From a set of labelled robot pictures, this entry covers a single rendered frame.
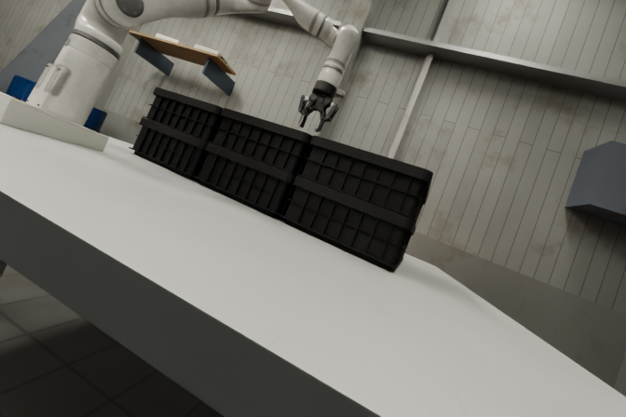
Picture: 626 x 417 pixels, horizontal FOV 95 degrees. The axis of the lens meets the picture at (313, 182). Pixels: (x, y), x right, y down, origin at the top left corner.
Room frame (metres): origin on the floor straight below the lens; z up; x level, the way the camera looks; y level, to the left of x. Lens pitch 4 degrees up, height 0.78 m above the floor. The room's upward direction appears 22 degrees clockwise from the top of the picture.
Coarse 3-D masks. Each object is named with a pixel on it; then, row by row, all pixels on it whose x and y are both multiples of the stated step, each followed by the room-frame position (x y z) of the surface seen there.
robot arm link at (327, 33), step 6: (324, 18) 0.88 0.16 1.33; (330, 18) 0.89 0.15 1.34; (324, 24) 0.88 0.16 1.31; (330, 24) 0.89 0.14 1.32; (324, 30) 0.89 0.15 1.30; (330, 30) 0.90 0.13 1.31; (336, 30) 0.95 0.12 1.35; (318, 36) 0.92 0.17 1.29; (324, 36) 0.91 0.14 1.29; (330, 36) 0.93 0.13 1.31; (324, 42) 0.94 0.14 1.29; (330, 42) 0.94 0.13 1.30
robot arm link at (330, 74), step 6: (324, 72) 0.90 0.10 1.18; (330, 72) 0.90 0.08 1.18; (336, 72) 0.90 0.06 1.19; (318, 78) 0.92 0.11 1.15; (324, 78) 0.90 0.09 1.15; (330, 78) 0.90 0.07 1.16; (336, 78) 0.90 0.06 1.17; (336, 84) 0.91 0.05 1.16; (336, 90) 0.96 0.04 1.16; (342, 90) 0.96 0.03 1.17; (336, 96) 0.99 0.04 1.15; (342, 96) 0.97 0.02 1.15
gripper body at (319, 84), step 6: (318, 84) 0.91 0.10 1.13; (324, 84) 0.90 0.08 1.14; (330, 84) 0.90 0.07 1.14; (312, 90) 0.93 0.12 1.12; (318, 90) 0.91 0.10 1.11; (324, 90) 0.90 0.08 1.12; (330, 90) 0.90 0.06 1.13; (312, 96) 0.93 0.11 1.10; (318, 96) 0.93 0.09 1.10; (324, 96) 0.92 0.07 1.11; (330, 96) 0.91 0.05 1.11; (318, 102) 0.92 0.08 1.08; (324, 102) 0.91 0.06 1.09; (330, 102) 0.91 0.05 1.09; (312, 108) 0.93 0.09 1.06; (318, 108) 0.92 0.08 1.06; (324, 108) 0.92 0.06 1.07
